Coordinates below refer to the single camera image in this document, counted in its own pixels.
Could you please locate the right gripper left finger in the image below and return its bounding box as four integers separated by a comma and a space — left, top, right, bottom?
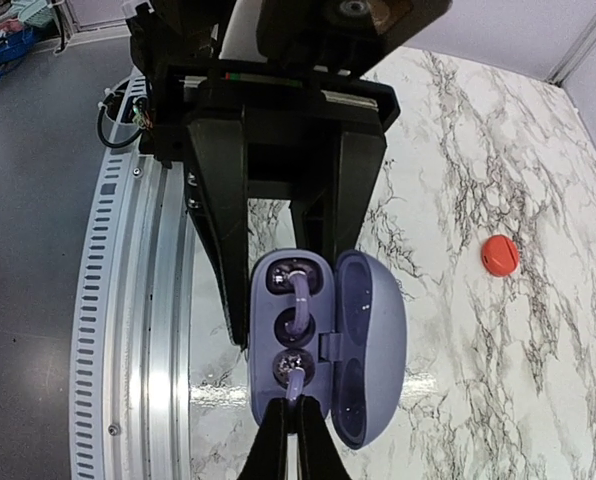
237, 398, 293, 480

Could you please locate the right aluminium frame post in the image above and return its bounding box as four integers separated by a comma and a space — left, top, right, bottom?
546, 13, 596, 87

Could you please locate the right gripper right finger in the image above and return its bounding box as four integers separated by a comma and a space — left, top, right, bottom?
297, 395, 351, 480

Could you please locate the red earbud charging case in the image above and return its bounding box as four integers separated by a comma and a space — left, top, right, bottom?
481, 235, 520, 277

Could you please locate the grey blue charging case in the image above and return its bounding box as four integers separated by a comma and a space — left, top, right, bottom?
248, 249, 407, 450

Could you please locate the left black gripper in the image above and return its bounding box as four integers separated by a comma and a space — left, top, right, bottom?
138, 59, 399, 348

